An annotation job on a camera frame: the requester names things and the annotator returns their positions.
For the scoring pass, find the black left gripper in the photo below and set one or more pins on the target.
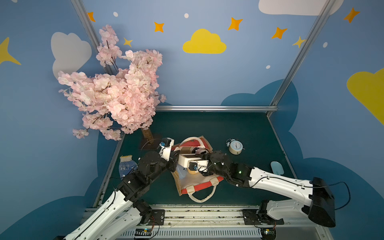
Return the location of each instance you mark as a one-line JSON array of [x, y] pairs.
[[173, 154]]

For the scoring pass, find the white round alarm clock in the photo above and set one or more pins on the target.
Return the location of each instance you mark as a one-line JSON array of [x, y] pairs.
[[235, 146]]

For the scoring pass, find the beige red canvas tote bag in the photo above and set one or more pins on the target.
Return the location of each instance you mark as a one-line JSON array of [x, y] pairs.
[[188, 181]]

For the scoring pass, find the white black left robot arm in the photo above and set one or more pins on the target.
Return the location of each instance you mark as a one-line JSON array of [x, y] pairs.
[[125, 208]]

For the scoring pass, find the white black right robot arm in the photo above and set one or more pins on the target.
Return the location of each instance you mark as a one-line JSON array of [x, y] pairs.
[[311, 199]]

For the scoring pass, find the blue white work glove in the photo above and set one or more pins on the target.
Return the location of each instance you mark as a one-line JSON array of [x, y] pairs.
[[126, 166]]

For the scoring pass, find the light blue brush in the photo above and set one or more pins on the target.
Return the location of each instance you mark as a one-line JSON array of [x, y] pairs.
[[277, 168]]

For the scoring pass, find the left small circuit board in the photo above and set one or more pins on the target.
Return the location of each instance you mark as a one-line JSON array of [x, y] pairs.
[[143, 233]]

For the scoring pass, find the small circuit board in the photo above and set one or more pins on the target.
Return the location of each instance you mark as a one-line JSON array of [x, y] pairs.
[[143, 233], [268, 234]]

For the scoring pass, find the pink cherry blossom tree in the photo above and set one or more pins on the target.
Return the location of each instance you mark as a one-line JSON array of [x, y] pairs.
[[116, 104]]

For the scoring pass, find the right small circuit board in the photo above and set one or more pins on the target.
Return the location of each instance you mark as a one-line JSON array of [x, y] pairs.
[[268, 234]]

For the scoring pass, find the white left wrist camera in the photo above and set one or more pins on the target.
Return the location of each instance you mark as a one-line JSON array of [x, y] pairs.
[[166, 145]]

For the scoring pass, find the aluminium back frame rail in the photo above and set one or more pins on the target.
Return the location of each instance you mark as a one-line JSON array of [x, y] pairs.
[[232, 109]]

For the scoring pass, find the aluminium left floor rail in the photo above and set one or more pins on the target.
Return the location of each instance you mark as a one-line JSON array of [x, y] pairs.
[[104, 185]]

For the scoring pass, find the aluminium floor rail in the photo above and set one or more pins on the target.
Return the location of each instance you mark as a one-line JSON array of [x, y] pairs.
[[286, 140], [104, 185]]

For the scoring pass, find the aluminium right floor rail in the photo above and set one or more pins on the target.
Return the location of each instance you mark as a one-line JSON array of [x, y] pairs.
[[286, 140]]

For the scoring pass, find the metal base rail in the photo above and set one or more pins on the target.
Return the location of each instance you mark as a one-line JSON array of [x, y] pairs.
[[221, 222]]

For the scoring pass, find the aluminium left corner post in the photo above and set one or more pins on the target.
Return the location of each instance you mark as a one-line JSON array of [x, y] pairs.
[[87, 23]]

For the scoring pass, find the aluminium corner post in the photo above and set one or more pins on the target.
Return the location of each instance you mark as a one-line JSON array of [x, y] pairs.
[[87, 23], [304, 50]]

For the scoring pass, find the aluminium right corner post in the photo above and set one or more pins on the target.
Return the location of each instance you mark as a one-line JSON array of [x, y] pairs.
[[304, 50]]

